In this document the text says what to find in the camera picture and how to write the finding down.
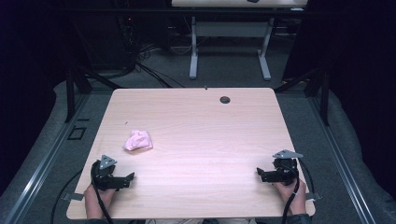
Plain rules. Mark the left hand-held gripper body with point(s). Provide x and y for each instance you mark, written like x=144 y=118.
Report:
x=105 y=179

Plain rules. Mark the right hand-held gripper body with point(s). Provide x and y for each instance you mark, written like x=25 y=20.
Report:
x=284 y=172

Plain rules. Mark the person's left hand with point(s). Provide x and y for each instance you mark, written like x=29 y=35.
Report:
x=99 y=199

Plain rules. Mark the person's right hand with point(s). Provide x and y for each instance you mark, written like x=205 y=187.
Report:
x=294 y=197

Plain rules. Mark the crumpled pink cloth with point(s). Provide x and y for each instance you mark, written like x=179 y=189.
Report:
x=138 y=140

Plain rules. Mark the black metal stand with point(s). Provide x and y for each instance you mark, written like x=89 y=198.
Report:
x=324 y=96
x=71 y=93

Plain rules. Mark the white-legged desk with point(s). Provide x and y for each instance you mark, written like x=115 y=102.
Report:
x=230 y=29

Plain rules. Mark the grey metal table bracket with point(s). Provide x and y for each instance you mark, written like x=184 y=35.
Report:
x=72 y=196
x=313 y=196

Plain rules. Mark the aluminium floor rail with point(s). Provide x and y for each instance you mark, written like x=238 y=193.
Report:
x=339 y=161
x=43 y=168

